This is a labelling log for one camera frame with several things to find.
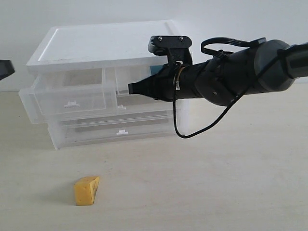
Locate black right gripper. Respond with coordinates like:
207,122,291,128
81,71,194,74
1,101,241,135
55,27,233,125
128,64,181,101

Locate white bottle blue label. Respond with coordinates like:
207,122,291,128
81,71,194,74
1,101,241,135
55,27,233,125
150,65,163,75

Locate yellow cheese wedge sponge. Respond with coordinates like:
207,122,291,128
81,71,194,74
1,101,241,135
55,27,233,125
74,176,100,206

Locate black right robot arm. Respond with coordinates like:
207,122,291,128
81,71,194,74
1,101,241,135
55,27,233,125
128,36,308,106

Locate white plastic drawer cabinet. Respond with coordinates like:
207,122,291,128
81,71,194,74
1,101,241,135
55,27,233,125
26,20,189,135

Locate bottom wide clear drawer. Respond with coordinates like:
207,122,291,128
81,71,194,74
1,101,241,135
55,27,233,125
48,116,173,149

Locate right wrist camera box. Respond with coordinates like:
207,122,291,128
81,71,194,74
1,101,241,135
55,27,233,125
148,36,193,65

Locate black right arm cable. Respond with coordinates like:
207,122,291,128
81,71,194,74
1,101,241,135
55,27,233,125
172,37,308,139

